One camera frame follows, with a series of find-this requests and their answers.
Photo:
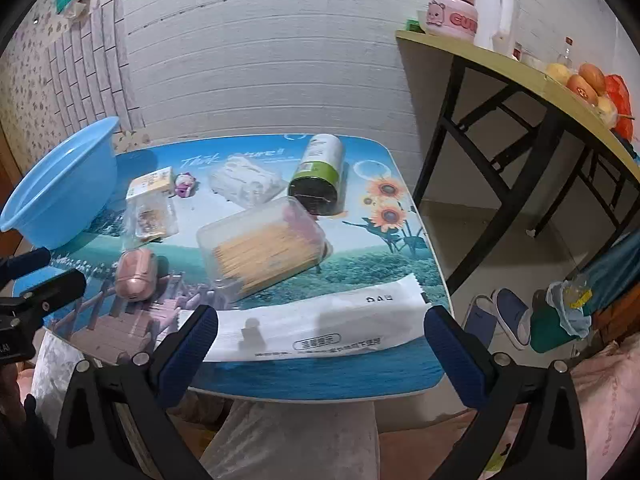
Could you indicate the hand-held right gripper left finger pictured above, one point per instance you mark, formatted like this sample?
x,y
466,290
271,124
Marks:
x,y
192,352

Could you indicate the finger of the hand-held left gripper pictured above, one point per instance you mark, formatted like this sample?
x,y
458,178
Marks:
x,y
60,285
30,261

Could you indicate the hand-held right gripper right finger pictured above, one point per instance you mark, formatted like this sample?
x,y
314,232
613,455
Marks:
x,y
452,355

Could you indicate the pink oval case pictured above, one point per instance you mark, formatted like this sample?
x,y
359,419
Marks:
x,y
135,272

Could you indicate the blue plastic basin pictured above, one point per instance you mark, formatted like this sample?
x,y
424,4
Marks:
x,y
65,175

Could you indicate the small clear plastic packet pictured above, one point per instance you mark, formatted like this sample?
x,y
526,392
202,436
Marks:
x,y
150,222

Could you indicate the clear plastic bag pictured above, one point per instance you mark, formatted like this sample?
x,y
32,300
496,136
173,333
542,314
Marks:
x,y
260,250

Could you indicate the long white packet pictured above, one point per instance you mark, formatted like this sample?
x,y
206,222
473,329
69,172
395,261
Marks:
x,y
325,320

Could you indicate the yellow and white carton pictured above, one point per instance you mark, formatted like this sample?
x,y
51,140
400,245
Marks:
x,y
148,183

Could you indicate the green and white canister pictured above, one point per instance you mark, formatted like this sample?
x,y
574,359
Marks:
x,y
320,170

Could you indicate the dark blue slipper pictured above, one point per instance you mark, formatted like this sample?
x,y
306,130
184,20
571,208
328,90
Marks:
x,y
477,317
512,317

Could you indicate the person's left leg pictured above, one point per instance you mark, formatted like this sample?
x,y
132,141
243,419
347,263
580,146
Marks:
x,y
52,365

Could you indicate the person's leg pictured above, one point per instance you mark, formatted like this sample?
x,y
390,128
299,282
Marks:
x,y
52,365
290,440

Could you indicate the green waste bin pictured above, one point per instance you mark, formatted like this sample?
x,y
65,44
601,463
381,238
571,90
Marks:
x,y
545,335

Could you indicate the person's right leg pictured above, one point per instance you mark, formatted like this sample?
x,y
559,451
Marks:
x,y
290,440

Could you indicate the small pink purple toy figure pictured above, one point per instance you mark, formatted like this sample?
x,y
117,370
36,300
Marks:
x,y
184,185

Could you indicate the pink blanket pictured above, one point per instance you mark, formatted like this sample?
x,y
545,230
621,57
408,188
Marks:
x,y
610,390

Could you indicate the white tissue packet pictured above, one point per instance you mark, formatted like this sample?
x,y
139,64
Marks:
x,y
245,182

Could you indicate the teal cloth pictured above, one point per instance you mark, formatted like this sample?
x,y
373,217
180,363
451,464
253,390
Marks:
x,y
615,270

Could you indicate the pale yellow fruit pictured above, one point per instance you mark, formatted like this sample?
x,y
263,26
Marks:
x,y
607,109

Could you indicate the red orange apple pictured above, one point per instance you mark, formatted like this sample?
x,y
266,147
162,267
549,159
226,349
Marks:
x,y
582,90

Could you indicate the yellow table with black legs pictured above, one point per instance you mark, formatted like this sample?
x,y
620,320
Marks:
x,y
500,60

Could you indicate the red plastic bag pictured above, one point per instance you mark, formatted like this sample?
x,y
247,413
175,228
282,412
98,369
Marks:
x,y
620,97

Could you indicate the small glass cup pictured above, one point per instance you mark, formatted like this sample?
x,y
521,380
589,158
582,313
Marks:
x,y
522,54

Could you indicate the orange fruit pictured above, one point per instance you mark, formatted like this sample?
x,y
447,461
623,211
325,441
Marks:
x,y
594,76

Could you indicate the clear glass bottle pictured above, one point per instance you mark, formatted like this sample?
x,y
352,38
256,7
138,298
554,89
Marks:
x,y
565,55

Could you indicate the small green box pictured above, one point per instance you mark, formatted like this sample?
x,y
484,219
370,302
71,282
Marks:
x,y
414,26

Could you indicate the white electric kettle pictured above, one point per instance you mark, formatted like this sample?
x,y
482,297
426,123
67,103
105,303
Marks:
x,y
492,15

